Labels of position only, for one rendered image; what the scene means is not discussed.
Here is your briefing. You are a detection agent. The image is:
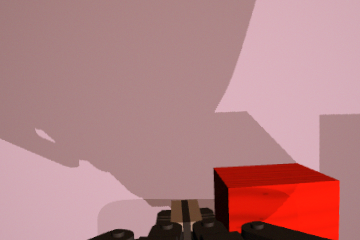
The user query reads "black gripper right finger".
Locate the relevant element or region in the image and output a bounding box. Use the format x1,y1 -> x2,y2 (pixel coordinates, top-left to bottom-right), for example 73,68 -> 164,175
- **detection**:
184,199 -> 333,240

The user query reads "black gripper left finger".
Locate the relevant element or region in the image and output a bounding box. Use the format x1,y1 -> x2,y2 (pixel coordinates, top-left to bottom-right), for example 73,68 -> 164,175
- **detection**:
88,200 -> 188,240

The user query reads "red wooden cube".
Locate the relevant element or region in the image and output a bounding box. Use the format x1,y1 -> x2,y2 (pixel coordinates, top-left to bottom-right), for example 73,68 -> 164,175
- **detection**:
213,163 -> 339,240

